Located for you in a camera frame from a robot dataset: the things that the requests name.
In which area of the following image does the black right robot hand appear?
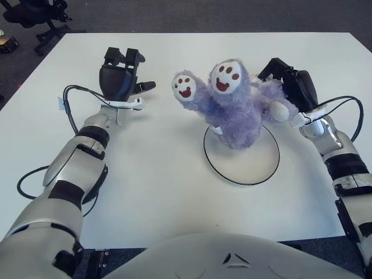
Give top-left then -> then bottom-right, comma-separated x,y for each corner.
257,57 -> 320,113

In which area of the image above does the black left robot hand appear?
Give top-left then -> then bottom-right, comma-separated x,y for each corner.
98,46 -> 157,103

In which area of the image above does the purple plush teddy bear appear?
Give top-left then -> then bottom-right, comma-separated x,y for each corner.
171,58 -> 299,151

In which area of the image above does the white plate with black rim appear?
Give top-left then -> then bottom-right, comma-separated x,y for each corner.
203,123 -> 281,186

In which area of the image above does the black office chair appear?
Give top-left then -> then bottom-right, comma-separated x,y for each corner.
2,0 -> 87,56

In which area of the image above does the brown cardboard box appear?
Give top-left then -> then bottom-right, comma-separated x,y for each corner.
0,36 -> 20,55

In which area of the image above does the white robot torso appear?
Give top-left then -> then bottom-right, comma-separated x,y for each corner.
103,232 -> 364,279

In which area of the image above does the white left wrist mount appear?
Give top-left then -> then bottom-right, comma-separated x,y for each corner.
98,97 -> 145,112

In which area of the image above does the white wrist mount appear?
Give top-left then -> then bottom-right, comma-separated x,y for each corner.
98,97 -> 145,112
289,106 -> 329,128

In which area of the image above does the white right wrist mount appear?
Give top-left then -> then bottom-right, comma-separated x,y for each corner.
289,106 -> 329,128

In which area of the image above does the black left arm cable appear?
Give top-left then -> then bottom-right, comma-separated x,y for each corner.
16,84 -> 117,217

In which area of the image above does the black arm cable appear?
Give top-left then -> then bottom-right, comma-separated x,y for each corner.
16,84 -> 117,217
302,95 -> 366,143

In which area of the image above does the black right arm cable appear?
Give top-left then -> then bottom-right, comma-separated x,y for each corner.
302,95 -> 366,143

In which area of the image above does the black metal table bracket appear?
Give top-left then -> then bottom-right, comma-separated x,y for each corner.
85,248 -> 110,279

